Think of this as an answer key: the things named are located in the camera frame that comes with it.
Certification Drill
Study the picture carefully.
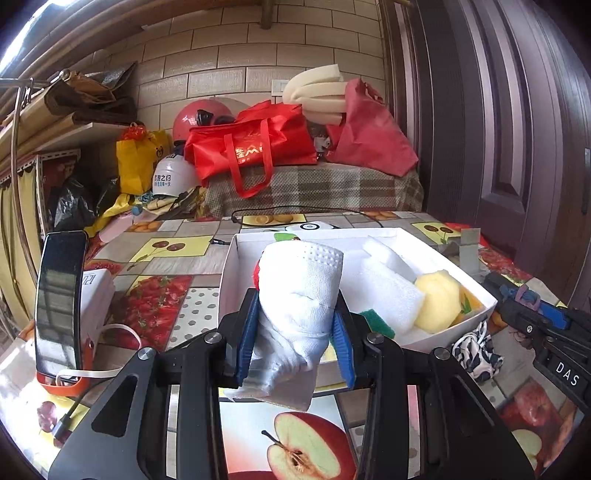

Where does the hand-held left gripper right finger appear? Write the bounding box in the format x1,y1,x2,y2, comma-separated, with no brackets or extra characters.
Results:
330,295,536,480

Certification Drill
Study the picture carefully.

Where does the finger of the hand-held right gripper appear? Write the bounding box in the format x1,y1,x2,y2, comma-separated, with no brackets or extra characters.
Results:
482,271,546,357
501,284,570,330

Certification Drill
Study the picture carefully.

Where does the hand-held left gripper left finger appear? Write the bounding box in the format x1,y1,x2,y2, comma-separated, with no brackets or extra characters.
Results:
48,287,260,480

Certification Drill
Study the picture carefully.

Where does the white cotton cloth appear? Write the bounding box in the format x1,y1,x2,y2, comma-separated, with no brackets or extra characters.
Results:
217,240,345,411

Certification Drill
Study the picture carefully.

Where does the white cardboard box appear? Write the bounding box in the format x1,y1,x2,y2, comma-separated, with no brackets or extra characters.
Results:
219,226,498,393

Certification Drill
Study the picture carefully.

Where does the large white foam sheet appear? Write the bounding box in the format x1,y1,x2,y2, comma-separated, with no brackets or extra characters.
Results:
342,256,426,335

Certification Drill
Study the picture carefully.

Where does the black and white patterned cloth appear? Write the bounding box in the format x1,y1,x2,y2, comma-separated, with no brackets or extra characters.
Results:
450,320,504,381

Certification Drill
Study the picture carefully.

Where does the pale yellow sponge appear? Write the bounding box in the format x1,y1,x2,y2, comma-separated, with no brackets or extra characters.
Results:
414,270,462,334

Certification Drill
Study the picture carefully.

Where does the fruit print tablecloth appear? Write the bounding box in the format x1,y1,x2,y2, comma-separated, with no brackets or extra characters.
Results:
0,210,591,480

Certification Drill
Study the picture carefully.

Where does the small white foam piece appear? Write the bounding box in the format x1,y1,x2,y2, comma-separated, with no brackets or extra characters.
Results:
362,235,419,282

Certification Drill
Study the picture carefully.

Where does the white portable router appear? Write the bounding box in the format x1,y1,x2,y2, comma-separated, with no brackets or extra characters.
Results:
281,220,334,232

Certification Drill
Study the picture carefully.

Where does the plaid blanket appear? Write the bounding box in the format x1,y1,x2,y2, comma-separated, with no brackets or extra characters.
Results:
203,161,424,217

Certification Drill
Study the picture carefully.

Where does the white helmet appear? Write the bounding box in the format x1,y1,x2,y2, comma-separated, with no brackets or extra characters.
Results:
152,154,202,199

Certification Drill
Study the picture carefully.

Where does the brown panelled door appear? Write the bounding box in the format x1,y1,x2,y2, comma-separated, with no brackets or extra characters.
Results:
379,0,591,305

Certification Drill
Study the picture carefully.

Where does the yellow cloth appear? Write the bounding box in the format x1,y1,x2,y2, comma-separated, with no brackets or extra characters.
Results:
83,194,139,238

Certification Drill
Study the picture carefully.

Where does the black smartphone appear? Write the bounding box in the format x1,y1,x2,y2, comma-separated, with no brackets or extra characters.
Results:
34,231,88,374

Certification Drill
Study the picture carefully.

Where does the orange phone stand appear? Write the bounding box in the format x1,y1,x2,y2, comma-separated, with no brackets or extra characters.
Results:
37,339,95,398

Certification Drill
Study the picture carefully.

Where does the red tote bag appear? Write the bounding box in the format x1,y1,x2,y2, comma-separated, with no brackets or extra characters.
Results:
184,100,319,199

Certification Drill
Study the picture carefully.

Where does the yellow bag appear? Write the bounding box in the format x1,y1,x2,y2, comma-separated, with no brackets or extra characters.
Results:
115,129,171,195

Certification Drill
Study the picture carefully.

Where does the black plastic bag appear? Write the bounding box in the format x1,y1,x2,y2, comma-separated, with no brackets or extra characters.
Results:
53,178,121,232

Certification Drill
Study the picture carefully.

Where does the red plastic bag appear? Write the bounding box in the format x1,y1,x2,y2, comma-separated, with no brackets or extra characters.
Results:
325,78,420,177

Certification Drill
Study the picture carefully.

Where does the pink helmet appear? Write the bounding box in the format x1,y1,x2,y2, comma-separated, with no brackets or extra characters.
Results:
172,98,236,144

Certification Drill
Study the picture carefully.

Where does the folded cream foam padding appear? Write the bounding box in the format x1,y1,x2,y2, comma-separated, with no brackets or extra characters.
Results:
281,65,348,125

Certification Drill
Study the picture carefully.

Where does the brown leather bag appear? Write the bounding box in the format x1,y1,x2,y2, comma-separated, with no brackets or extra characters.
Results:
44,62,138,123

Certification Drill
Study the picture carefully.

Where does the black cable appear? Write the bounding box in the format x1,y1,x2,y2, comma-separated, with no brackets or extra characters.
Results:
210,206,384,246

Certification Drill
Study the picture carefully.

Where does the white flat cable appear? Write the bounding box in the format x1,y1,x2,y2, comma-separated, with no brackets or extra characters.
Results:
58,323,141,384

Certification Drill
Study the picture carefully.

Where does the wooden wall shelf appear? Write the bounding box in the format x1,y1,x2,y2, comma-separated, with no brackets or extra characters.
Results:
0,121,132,171

